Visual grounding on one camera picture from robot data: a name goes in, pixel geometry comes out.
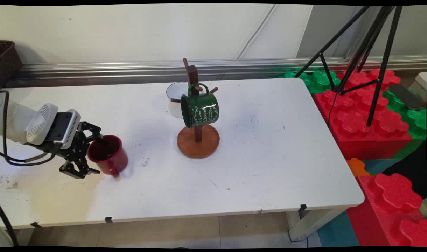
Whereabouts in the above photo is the red mug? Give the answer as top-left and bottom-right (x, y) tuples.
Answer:
(87, 135), (129, 178)

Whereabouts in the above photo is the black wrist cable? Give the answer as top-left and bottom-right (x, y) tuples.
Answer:
(0, 90), (62, 167)

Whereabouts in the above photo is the small green foam block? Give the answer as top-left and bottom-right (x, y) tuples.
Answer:
(278, 70), (341, 94)

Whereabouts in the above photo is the red foam block under tripod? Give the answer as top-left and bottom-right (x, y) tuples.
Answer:
(313, 68), (413, 160)

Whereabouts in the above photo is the aluminium wall rail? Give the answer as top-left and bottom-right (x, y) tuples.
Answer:
(5, 55), (427, 88)

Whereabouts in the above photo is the black phone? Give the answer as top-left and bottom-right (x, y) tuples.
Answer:
(388, 83), (427, 110)

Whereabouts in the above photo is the green enamel mug white print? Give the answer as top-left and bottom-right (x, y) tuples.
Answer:
(181, 83), (220, 128)

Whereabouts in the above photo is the dark brown wicker basket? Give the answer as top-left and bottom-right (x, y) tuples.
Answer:
(0, 40), (23, 88)

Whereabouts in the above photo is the white table leg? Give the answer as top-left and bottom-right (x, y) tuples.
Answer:
(286, 206), (350, 242)

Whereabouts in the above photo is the red foam block ribbed side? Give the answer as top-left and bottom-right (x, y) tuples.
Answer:
(346, 173), (427, 247)

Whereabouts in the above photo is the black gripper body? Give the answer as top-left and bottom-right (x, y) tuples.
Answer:
(61, 127), (92, 166)

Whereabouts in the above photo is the large green foam block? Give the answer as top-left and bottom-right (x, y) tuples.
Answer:
(381, 89), (427, 159)

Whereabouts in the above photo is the black floor cable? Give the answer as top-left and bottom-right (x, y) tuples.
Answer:
(0, 206), (20, 247)

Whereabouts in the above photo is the orange foam piece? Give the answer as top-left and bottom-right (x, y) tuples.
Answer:
(346, 157), (371, 177)

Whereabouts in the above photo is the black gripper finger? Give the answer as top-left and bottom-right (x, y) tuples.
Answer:
(79, 121), (103, 143)
(59, 158), (101, 179)

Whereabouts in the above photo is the white grey wrist camera box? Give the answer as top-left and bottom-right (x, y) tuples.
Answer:
(26, 103), (81, 150)

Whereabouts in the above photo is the black tripod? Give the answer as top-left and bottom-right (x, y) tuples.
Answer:
(293, 5), (403, 127)

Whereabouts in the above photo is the brown wooden mug tree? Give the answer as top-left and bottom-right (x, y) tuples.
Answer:
(170, 58), (221, 160)

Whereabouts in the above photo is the teal foam mat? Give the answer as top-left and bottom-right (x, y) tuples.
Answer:
(317, 210), (360, 247)

